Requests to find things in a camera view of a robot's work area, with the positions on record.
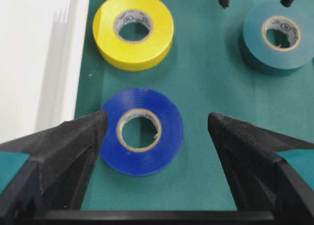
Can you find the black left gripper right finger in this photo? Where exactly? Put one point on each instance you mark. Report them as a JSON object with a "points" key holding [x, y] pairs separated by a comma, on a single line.
{"points": [[259, 177]]}

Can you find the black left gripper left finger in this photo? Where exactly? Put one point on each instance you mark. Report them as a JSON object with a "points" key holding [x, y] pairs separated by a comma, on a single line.
{"points": [[50, 169]]}

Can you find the teal green tape roll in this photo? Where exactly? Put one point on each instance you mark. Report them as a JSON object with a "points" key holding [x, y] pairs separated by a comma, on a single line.
{"points": [[276, 40]]}

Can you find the blue tape roll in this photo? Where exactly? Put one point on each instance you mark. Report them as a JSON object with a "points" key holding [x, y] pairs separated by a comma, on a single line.
{"points": [[145, 132]]}

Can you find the yellow tape roll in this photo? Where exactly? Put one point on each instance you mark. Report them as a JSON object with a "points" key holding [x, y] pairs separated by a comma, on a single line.
{"points": [[133, 35]]}

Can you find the white plastic tray case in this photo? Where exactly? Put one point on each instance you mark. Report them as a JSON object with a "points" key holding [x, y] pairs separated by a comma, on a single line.
{"points": [[41, 45]]}

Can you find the green table cloth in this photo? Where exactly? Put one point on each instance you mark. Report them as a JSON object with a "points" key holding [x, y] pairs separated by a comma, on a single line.
{"points": [[204, 72]]}

